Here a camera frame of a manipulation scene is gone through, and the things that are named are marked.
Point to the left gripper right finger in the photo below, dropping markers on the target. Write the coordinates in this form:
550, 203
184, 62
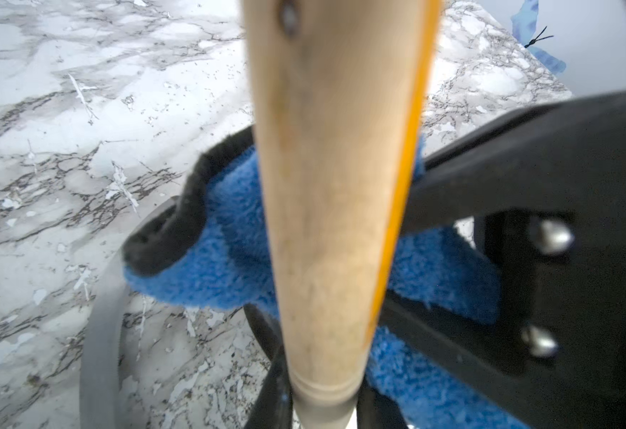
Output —
376, 411

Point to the blue rag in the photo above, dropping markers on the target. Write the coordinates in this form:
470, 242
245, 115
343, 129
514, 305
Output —
210, 249

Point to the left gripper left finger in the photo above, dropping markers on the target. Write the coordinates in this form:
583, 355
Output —
274, 405

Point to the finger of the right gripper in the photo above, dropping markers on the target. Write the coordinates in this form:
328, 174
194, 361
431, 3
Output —
484, 357

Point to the sickle wooden handle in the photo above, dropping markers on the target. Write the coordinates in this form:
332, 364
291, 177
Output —
99, 375
338, 89

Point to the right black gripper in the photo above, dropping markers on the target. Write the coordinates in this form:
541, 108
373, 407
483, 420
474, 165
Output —
555, 177

